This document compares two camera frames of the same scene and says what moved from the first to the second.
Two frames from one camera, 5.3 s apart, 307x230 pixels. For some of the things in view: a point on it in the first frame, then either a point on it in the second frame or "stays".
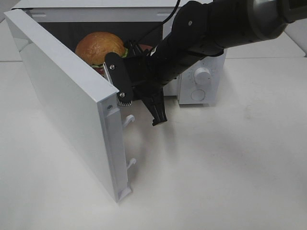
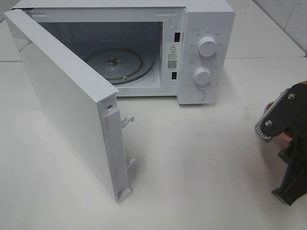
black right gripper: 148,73 → 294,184
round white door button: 198,95 stays
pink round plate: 144,47 → 281,141
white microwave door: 85,99 stays
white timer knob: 202,75 stays
